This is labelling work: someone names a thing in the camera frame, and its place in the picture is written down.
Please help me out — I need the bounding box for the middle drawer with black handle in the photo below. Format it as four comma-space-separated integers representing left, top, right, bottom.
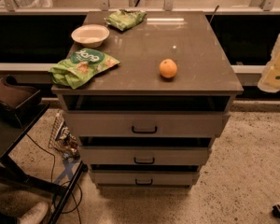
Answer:
78, 147, 209, 165

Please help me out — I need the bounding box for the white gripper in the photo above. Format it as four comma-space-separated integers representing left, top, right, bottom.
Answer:
258, 34, 280, 93

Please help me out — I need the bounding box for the black side table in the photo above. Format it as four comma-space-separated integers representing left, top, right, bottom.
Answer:
0, 104, 84, 224

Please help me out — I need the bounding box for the white shoe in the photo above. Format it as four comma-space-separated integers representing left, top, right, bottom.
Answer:
18, 202, 49, 224

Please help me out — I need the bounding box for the bottom drawer with black handle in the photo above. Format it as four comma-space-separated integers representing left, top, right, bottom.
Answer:
90, 171, 200, 186

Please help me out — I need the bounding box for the orange fruit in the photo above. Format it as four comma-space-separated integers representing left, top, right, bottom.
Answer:
159, 59, 177, 78

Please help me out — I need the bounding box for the white paper bowl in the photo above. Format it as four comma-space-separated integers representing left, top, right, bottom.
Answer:
71, 24, 109, 49

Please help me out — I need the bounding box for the green snack bag with logo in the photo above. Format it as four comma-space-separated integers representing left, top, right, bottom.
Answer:
49, 49, 119, 89

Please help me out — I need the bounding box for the grey drawer cabinet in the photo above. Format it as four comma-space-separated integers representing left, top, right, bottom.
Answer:
50, 10, 245, 189

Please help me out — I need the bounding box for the wire basket with snacks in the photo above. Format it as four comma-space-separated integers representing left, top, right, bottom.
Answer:
49, 111, 80, 160

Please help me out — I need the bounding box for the drawer with black handle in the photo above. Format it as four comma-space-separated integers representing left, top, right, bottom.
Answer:
90, 171, 200, 186
78, 147, 209, 165
63, 111, 230, 137

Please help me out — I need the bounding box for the black cable on floor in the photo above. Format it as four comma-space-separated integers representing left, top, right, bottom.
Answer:
25, 133, 84, 224

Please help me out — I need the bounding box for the green jalapeno chip bag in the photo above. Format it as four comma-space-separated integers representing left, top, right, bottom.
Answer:
105, 10, 147, 32

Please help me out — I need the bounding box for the dark brown box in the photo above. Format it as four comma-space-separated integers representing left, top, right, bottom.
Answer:
0, 76, 41, 128

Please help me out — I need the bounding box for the top drawer with black handle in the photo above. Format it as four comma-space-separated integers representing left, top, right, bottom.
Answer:
63, 111, 230, 137

